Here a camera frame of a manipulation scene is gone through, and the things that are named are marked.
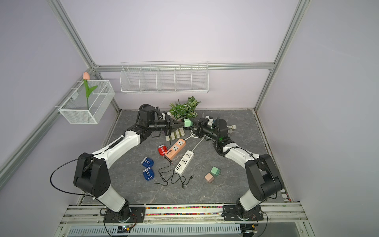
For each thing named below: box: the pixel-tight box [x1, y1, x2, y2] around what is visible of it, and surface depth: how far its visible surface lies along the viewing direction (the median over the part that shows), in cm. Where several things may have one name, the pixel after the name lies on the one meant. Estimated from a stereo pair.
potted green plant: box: [167, 95, 202, 130], surface depth 90 cm
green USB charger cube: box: [183, 118, 193, 127], surface depth 79 cm
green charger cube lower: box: [210, 165, 221, 176], surface depth 88 cm
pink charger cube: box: [204, 172, 215, 184], surface depth 86 cm
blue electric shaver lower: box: [143, 167, 155, 181], surface depth 86 cm
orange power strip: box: [164, 138, 187, 160], surface depth 97 cm
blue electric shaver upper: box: [141, 157, 154, 168], surface depth 91 cm
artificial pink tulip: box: [82, 71, 99, 110], surface depth 85 cm
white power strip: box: [174, 150, 194, 176], surface depth 91 cm
